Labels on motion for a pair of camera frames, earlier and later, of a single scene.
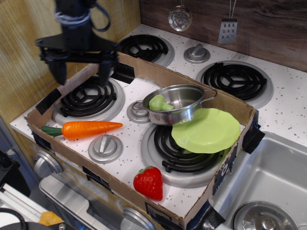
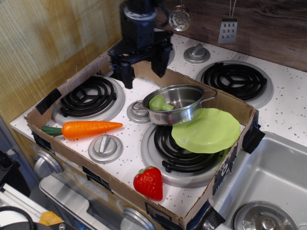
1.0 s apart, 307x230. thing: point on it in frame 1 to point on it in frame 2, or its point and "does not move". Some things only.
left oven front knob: x=46 y=165 does not move
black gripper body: x=76 y=43 to x=140 y=40
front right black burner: x=176 y=165 does not move
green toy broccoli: x=158 y=102 does not move
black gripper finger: x=60 y=71 to x=126 y=74
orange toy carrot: x=80 y=129 does not move
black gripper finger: x=104 y=71 to x=159 y=61
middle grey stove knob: x=137 y=113 does not move
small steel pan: x=187 y=100 does not move
